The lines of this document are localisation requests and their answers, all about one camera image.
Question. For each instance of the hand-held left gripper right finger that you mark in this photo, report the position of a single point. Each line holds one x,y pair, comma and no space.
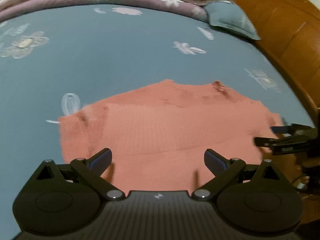
214,161

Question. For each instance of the teal printed pillow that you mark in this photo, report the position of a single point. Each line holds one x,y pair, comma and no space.
230,20

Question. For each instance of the wooden headboard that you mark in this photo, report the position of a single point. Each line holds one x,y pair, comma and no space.
287,42

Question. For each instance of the pink striped knit sweater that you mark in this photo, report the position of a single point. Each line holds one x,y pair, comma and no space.
175,130

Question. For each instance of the purple floral quilt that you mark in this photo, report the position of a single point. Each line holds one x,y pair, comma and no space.
87,1

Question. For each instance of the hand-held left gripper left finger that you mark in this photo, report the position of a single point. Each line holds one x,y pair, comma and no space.
101,160

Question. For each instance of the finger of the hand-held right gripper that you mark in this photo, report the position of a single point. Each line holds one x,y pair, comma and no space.
281,129
265,141

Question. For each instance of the bed with teal floral sheet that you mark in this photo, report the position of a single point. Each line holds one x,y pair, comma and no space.
112,55

